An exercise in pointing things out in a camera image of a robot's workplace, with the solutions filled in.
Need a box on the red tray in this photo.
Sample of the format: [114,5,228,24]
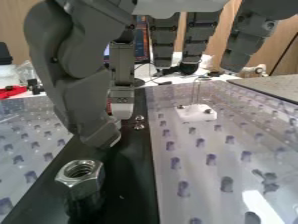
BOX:
[0,85,30,100]

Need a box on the black plate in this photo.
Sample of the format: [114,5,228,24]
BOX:
[0,85,163,224]

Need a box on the metal hex nut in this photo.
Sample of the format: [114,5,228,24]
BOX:
[54,158,108,203]

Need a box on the small white box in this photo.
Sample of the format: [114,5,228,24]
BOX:
[176,103,220,122]

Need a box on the clear box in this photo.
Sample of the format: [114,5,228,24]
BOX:
[0,78,298,224]

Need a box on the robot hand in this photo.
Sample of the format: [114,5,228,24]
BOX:
[23,0,298,152]

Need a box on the small metal bearing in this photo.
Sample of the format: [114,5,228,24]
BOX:
[134,114,148,131]

